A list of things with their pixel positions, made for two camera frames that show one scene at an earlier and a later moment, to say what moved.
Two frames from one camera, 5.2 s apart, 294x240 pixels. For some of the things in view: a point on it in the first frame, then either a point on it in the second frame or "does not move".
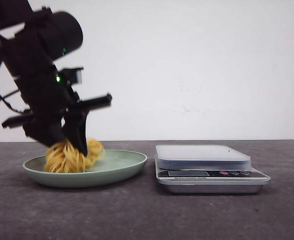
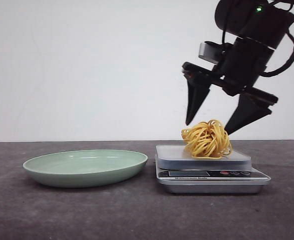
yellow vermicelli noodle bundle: (66, 158) to (207, 139)
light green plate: (114, 166) does not move
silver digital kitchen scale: (206, 169) does not move
